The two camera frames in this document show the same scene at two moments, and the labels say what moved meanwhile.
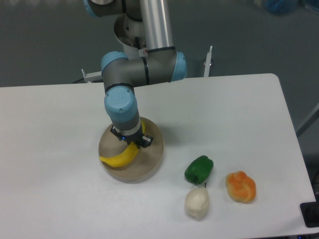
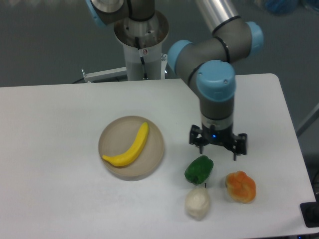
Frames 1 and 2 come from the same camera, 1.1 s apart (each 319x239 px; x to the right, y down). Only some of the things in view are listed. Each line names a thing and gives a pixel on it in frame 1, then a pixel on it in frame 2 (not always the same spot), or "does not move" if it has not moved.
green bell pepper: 199,170 does not move
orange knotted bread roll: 240,187 does not move
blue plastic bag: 281,7 does not move
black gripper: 140,140 to 237,145
